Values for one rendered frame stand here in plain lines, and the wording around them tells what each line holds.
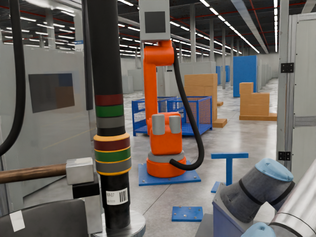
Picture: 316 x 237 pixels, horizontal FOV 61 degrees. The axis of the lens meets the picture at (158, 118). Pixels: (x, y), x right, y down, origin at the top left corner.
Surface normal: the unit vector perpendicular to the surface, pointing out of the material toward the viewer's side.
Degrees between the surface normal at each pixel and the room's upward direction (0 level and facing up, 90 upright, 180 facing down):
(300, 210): 29
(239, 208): 76
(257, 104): 90
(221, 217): 90
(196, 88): 90
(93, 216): 90
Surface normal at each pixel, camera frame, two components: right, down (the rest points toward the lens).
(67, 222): 0.28, -0.73
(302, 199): -0.39, -0.84
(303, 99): -0.31, 0.17
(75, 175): 0.29, 0.15
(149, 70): 0.08, 0.26
